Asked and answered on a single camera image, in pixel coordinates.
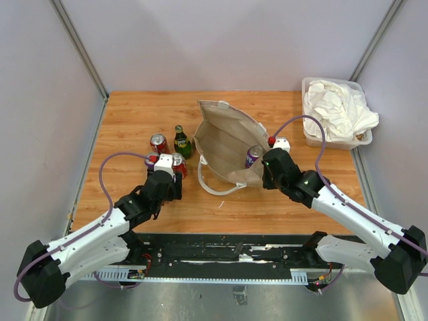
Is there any aluminium rail frame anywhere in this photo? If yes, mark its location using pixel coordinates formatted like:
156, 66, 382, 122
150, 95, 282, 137
45, 248, 423, 320

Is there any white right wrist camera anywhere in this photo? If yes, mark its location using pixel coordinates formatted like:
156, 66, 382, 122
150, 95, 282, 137
273, 137, 291, 152

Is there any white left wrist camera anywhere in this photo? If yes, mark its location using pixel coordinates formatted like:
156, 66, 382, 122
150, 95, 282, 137
154, 154, 174, 177

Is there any green glass bottle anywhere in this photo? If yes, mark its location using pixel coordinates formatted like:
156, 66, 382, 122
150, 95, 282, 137
174, 124, 193, 159

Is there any purple soda can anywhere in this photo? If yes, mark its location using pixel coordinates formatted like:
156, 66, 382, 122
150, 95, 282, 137
245, 145, 264, 169
144, 152, 159, 171

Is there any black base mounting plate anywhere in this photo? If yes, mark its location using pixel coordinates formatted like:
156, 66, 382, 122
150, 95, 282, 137
136, 233, 342, 269

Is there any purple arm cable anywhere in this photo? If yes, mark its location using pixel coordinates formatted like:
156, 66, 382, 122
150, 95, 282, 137
267, 115, 428, 294
13, 151, 158, 304

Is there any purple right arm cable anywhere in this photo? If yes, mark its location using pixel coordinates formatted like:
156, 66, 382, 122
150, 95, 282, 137
267, 115, 428, 294

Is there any white plastic basket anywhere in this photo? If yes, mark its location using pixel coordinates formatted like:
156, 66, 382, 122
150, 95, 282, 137
301, 77, 374, 150

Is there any crumpled white cloth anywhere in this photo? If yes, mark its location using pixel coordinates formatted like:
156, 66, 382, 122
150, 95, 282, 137
304, 79, 380, 142

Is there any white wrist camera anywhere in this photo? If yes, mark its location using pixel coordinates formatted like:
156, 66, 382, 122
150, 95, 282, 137
154, 154, 174, 177
273, 137, 291, 152

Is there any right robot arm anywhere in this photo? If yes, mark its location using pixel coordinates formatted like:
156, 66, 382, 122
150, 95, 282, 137
262, 148, 427, 294

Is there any red Coke can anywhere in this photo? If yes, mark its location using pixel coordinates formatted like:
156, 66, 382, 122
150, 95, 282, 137
171, 152, 187, 179
150, 133, 170, 154

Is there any tan canvas tote bag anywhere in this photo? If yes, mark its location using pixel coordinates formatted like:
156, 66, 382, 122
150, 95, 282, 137
193, 100, 270, 196

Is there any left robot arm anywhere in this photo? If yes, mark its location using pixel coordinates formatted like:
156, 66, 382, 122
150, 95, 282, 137
14, 170, 183, 308

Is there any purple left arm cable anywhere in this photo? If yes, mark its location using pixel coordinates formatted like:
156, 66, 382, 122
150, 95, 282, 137
13, 151, 158, 304

